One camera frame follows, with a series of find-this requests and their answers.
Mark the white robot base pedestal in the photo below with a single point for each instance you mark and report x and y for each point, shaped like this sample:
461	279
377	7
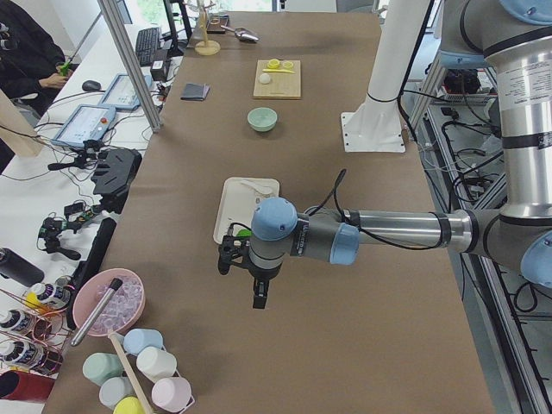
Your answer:
375	127

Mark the metal scoop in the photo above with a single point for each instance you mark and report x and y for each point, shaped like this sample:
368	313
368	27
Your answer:
243	34

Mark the grey-blue cup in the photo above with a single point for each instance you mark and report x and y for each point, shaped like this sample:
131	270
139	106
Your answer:
113	390

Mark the green cup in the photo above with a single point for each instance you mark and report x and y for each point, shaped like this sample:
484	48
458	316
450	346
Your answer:
100	367

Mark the black power adapter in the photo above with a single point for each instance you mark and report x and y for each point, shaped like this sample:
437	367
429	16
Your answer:
159	70

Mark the pink cup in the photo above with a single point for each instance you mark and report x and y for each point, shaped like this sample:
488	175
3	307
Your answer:
172	394

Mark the computer mouse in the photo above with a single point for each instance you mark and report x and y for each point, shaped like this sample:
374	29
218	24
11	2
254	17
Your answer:
91	85

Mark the wooden mug tree stand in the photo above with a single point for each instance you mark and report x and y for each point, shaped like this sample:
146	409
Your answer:
205	47

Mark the red can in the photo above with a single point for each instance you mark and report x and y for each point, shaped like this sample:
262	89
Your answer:
26	387

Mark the blue teach pendant far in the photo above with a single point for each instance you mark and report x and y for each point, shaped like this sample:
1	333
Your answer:
121	94

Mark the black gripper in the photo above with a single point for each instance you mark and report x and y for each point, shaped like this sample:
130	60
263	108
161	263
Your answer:
261	276

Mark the blue teach pendant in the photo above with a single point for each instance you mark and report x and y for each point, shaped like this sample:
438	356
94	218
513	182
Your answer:
87	122
121	94

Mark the white cup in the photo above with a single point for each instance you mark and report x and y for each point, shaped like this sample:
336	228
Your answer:
156	364

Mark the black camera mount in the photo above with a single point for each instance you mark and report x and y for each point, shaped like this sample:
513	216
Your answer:
233	251

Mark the bamboo cutting board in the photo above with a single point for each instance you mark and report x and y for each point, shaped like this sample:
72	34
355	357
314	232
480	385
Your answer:
283	85

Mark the dark tray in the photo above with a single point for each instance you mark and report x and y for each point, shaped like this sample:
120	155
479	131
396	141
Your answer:
216	25

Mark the lemon slice stack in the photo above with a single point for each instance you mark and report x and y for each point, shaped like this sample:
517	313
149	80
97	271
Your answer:
273	64

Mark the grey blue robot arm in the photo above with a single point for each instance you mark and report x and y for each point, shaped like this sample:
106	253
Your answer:
514	37

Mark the green lime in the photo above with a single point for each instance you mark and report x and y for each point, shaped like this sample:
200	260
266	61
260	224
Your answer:
244	233

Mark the blue teach pendant near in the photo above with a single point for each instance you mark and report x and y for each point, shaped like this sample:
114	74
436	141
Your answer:
87	122

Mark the black keyboard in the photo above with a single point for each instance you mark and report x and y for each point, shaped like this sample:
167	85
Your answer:
146	45

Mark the folded grey cloth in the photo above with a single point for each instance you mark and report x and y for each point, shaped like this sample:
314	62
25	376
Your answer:
195	92

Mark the aluminium frame post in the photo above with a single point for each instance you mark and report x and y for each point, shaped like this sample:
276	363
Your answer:
113	19

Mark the light green bowl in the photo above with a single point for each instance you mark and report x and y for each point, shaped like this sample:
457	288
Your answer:
262	119

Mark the white steamed bun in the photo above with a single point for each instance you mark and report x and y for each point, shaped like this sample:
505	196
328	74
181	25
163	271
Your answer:
265	78

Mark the yellow cup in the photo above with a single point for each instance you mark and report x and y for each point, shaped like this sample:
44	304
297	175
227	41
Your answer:
129	405

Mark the light blue cup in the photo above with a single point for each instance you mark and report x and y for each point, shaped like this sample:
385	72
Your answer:
137	340

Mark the yellow plastic knife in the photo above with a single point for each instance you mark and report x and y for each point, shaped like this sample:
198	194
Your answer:
270	70

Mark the white ceramic spoon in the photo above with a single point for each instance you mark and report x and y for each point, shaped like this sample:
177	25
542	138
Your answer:
261	189

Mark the pink bowl with ice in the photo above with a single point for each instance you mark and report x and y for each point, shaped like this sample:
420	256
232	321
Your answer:
122	311

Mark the seated person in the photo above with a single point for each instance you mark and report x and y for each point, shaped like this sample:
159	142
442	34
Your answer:
30	60

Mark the metal black-tipped tube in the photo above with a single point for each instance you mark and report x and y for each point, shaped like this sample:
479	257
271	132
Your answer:
109	293

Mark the black bottle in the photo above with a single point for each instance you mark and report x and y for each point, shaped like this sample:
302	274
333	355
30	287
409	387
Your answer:
14	267

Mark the cream rabbit tray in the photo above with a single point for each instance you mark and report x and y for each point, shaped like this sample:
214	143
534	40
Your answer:
238	202

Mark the black controller device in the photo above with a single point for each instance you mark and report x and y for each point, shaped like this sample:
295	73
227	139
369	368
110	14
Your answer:
115	171

